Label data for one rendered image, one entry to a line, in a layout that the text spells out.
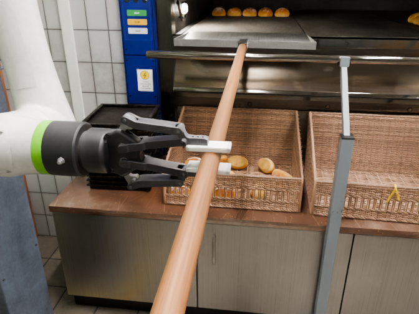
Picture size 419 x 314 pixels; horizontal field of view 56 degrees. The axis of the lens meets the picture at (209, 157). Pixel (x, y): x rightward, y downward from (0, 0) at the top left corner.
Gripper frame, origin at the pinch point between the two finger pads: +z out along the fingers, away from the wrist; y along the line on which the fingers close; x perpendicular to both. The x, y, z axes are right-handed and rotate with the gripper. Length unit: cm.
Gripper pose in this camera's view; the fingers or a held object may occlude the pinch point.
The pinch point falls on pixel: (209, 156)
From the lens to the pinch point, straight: 63.3
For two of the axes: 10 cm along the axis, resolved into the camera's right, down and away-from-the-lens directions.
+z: 9.9, 0.6, -1.2
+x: -1.3, 4.2, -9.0
